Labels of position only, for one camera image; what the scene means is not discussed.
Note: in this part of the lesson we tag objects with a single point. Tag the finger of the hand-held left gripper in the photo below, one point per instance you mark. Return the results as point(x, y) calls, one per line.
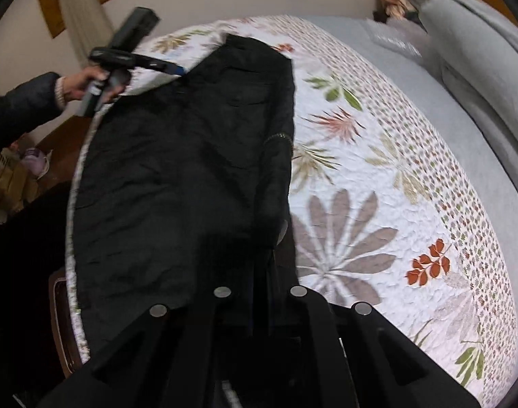
point(161, 65)

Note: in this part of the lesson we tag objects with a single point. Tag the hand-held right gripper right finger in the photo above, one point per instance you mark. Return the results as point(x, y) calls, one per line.
point(303, 318)

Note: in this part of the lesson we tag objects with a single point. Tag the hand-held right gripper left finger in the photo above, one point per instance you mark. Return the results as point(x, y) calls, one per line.
point(225, 318)

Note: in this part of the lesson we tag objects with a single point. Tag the black pants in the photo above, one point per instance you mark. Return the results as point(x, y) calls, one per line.
point(178, 170)

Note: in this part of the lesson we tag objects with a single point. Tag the person's left forearm black sleeve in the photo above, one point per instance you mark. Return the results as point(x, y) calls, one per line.
point(20, 110)

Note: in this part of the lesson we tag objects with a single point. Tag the person's left hand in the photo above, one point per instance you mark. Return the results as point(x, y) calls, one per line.
point(74, 85)

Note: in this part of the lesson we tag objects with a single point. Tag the beige curtain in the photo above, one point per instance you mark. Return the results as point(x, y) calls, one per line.
point(86, 12)

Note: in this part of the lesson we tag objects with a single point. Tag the white floral quilt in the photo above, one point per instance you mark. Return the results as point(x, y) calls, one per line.
point(369, 204)

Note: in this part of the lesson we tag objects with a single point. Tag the pale purple container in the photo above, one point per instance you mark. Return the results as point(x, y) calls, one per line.
point(35, 161)

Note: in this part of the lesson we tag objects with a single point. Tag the striped cloth bag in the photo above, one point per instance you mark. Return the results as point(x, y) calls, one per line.
point(8, 182)

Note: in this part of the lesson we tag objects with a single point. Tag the clear plastic bag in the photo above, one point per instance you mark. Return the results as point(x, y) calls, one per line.
point(392, 40)

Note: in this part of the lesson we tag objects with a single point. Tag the grey bed sheet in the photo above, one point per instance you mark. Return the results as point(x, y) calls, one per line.
point(467, 136)

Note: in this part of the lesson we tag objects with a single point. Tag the pile of crumpled clothes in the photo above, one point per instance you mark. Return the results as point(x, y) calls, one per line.
point(403, 0)

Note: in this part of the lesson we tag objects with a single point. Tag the grey folded pillows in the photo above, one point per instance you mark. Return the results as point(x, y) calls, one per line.
point(475, 46)

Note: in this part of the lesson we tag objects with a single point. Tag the dark wooden bed frame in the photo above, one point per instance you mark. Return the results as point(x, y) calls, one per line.
point(61, 327)

